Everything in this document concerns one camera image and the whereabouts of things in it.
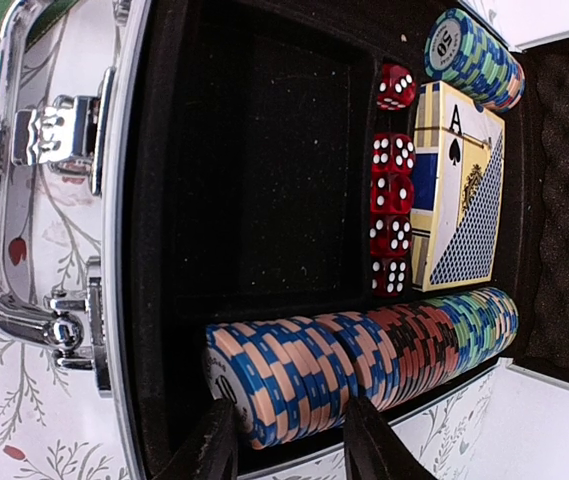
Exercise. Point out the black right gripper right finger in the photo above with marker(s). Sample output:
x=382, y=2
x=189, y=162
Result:
x=372, y=450

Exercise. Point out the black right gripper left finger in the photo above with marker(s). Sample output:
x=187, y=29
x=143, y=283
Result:
x=211, y=450

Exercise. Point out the long mixed chip row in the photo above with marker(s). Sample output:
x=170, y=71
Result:
x=292, y=378

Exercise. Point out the red dice row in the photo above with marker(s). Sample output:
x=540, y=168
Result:
x=391, y=200

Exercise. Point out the aluminium poker chip case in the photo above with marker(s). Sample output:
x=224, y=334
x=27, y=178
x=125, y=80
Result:
x=167, y=165

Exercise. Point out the boxed playing card deck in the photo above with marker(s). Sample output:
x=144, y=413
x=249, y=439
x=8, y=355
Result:
x=458, y=180

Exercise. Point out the short green chip row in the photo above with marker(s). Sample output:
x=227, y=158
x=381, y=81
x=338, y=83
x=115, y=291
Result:
x=462, y=53

